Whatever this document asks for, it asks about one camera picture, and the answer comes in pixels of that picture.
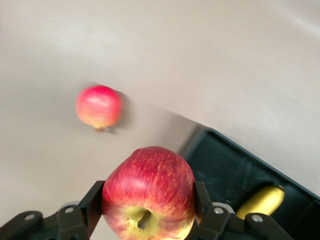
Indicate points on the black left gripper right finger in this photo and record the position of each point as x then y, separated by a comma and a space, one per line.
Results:
225, 225

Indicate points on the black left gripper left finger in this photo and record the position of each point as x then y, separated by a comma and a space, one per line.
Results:
72, 222

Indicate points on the yellow banana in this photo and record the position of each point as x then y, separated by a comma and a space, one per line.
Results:
262, 202

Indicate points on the red yellow apple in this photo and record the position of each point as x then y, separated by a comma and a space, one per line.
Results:
150, 185

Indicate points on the black rectangular plastic tray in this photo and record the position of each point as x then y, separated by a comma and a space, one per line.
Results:
225, 162

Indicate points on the red pomegranate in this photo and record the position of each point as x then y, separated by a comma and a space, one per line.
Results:
98, 107

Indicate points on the brown table mat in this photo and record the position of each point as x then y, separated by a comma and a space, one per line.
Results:
175, 62

